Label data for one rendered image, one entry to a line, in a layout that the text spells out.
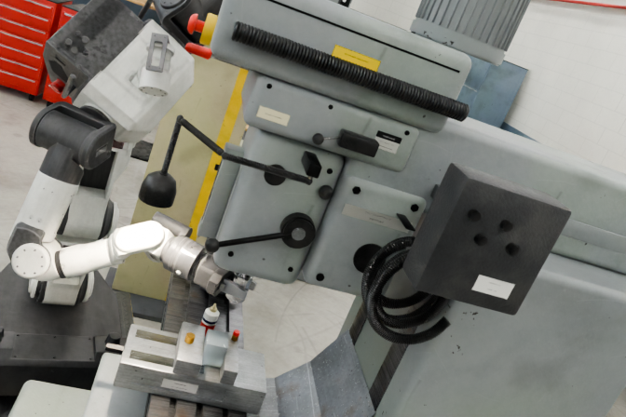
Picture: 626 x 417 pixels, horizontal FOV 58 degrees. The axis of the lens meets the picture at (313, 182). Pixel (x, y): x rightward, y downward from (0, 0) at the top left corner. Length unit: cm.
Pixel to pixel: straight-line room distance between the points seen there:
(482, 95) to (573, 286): 718
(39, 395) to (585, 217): 139
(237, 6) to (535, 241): 63
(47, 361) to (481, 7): 160
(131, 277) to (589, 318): 255
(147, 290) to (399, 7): 813
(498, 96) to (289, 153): 747
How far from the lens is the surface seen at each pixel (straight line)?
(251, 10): 101
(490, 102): 845
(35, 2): 599
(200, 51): 124
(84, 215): 186
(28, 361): 201
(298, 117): 105
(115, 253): 136
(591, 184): 134
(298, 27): 102
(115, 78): 141
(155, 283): 335
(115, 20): 145
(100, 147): 137
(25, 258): 139
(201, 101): 293
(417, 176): 116
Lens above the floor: 189
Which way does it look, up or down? 17 degrees down
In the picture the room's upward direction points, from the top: 21 degrees clockwise
